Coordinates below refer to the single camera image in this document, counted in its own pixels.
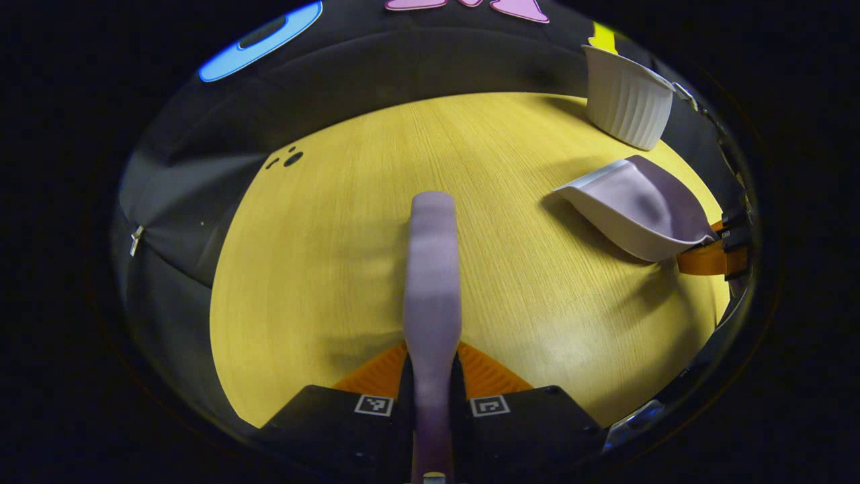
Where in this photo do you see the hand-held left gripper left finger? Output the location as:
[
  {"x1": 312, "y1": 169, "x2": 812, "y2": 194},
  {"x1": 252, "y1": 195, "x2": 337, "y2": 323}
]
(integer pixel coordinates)
[{"x1": 259, "y1": 341, "x2": 412, "y2": 484}]

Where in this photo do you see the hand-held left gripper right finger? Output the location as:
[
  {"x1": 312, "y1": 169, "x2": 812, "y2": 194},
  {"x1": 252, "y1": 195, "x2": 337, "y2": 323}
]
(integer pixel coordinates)
[{"x1": 450, "y1": 341, "x2": 605, "y2": 475}]

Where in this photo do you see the pink dustpan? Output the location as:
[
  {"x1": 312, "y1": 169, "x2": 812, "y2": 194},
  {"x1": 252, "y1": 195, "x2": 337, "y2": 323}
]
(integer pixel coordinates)
[{"x1": 553, "y1": 155, "x2": 718, "y2": 263}]

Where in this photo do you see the white ribbed garbage bin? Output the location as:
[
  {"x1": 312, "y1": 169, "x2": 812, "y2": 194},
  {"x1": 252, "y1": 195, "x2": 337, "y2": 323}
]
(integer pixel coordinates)
[{"x1": 582, "y1": 45, "x2": 675, "y2": 151}]

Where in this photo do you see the small pink broom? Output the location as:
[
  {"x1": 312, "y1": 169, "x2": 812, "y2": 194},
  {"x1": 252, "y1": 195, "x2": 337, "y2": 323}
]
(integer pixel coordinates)
[{"x1": 403, "y1": 191, "x2": 463, "y2": 484}]

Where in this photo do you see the black backdrop cloth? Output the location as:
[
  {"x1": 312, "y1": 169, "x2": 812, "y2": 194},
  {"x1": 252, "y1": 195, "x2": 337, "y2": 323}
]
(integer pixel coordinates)
[{"x1": 114, "y1": 0, "x2": 740, "y2": 417}]

